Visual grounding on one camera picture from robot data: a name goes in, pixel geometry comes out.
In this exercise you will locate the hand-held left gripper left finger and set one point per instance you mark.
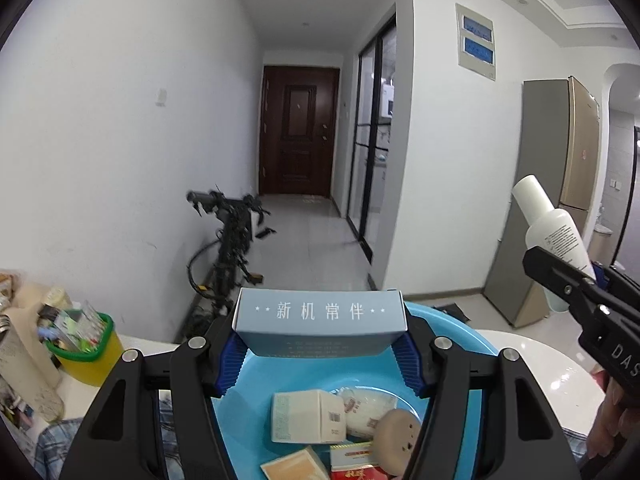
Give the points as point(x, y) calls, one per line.
point(232, 365)

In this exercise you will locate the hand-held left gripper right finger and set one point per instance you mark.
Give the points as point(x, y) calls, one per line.
point(410, 365)

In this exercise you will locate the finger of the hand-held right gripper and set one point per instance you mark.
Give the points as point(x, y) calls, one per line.
point(620, 355)
point(602, 274)

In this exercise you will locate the white pink packet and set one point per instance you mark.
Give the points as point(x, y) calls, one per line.
point(370, 405)

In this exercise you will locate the blue plastic basin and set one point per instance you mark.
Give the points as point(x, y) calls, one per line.
point(250, 420)

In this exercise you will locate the white plastic bottle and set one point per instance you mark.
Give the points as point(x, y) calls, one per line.
point(555, 235)

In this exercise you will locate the beige round disc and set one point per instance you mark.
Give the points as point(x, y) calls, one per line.
point(395, 435)

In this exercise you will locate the cream cardboard box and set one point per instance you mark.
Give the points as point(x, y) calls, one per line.
point(300, 417)

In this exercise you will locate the grey blue cardboard box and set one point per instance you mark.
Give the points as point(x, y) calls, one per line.
point(320, 310)

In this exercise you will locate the red cigarette pack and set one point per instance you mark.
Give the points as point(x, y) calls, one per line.
point(355, 460)

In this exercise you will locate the orange box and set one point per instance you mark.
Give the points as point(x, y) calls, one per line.
point(295, 467)

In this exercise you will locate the person's right hand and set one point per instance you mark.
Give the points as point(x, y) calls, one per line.
point(612, 420)

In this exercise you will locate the black floor mat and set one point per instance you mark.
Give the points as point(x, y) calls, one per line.
point(450, 311)

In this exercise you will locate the black framed bathroom door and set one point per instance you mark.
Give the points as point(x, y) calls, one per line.
point(632, 185)

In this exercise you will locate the black electric bicycle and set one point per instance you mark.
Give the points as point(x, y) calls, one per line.
point(232, 240)

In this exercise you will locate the yellow bin with green rim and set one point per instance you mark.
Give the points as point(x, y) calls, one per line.
point(95, 365)

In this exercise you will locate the gold refrigerator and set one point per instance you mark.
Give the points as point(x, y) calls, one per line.
point(545, 135)

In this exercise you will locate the pile of small packets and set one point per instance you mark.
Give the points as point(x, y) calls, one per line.
point(70, 325)

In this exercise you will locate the clear jar pale lid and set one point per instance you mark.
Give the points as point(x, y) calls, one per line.
point(56, 296)

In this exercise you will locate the blue plaid shirt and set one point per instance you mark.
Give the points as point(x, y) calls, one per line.
point(55, 440)

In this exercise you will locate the beige tumbler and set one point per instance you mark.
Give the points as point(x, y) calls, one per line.
point(30, 375)

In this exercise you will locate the dark brown door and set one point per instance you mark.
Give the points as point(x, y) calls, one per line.
point(300, 125)

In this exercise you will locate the black framed glass door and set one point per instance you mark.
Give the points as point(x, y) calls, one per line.
point(370, 110)

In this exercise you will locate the grey wall panel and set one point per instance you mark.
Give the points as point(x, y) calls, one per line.
point(462, 55)

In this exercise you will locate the white light switch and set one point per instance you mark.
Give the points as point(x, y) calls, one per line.
point(160, 97)

